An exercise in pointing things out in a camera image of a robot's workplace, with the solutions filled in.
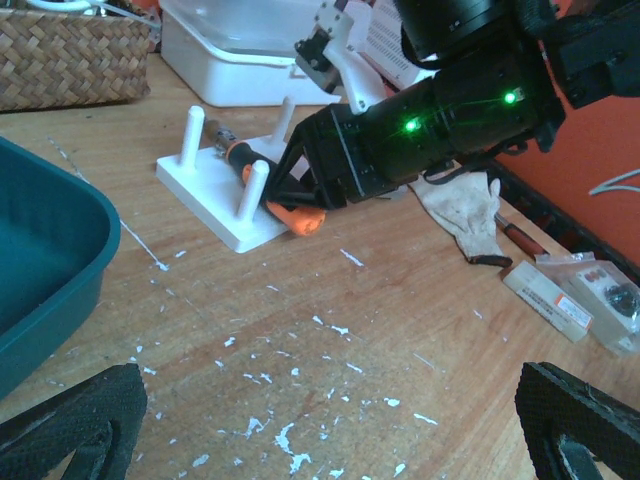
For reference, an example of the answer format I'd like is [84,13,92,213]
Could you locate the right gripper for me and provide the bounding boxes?
[264,84,480,210]

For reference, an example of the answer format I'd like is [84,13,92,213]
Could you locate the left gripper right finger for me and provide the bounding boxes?
[515,362,639,479]

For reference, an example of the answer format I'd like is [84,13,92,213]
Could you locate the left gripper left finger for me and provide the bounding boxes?
[1,363,147,479]

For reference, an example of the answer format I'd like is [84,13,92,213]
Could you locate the orange black screwdriver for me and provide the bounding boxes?
[203,118,327,237]

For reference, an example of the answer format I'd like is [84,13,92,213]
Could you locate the white peg base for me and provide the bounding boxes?
[156,97,315,253]

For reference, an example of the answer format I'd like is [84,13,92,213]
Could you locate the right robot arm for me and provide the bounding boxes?
[265,1,639,210]

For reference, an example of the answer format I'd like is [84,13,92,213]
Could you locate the small parts packets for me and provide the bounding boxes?
[503,252,639,357]

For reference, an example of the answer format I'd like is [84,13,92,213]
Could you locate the white work glove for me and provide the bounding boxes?
[409,172,512,268]

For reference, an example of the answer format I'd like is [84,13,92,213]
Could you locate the white plastic storage box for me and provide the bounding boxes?
[159,0,340,108]

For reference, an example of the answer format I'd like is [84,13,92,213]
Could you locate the white power supply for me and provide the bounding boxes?
[344,0,436,90]

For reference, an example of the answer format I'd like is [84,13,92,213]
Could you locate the teal plastic tray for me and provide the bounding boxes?
[1,139,121,396]

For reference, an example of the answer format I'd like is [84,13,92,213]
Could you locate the wicker basket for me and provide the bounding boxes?
[1,8,151,112]

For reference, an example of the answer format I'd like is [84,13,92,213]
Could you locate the white cables in basket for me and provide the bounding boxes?
[27,0,161,29]

